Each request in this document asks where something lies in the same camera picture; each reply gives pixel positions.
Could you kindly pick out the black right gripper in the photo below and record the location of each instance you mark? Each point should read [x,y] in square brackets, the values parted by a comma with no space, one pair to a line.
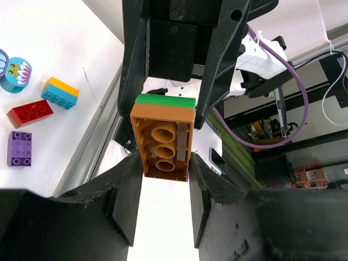
[167,39]

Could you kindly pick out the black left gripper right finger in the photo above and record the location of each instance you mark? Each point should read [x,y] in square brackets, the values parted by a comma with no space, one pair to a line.
[264,224]

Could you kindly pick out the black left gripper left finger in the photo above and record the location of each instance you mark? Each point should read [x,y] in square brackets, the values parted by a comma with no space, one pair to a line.
[95,221]

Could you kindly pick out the green brick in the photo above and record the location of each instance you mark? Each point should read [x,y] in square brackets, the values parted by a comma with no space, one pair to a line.
[171,101]

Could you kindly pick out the red rectangular brick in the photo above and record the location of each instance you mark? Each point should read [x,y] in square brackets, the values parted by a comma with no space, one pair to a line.
[29,113]

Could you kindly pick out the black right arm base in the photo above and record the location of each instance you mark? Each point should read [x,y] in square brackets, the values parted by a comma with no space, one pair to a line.
[125,135]

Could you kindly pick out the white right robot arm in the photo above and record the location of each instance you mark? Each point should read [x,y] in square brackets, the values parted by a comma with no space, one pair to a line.
[262,63]

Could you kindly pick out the purple rectangular brick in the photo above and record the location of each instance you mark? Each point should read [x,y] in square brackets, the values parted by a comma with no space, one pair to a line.
[19,149]

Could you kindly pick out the teal and yellow brick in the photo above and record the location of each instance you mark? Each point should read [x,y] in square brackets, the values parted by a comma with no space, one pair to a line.
[60,93]

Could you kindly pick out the teal frog block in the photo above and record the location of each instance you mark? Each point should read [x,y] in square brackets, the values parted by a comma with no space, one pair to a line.
[16,75]

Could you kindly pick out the purple lotus block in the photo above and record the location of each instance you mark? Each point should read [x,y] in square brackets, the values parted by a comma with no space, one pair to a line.
[4,59]

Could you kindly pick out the aluminium rail frame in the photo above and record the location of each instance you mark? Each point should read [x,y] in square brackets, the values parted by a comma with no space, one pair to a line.
[86,160]

